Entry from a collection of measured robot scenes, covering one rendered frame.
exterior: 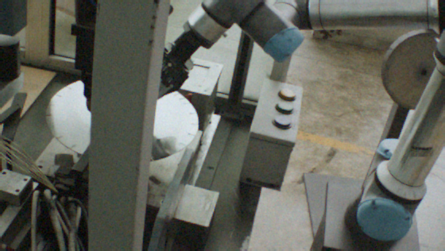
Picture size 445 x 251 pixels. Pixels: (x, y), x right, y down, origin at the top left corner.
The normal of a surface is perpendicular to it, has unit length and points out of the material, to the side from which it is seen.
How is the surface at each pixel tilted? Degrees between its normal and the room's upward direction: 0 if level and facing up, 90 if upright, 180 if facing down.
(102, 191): 90
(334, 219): 0
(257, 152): 90
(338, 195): 0
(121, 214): 90
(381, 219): 98
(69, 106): 0
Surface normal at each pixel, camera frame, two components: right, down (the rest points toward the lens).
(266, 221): 0.16, -0.82
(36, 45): -0.19, 0.52
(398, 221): -0.41, 0.56
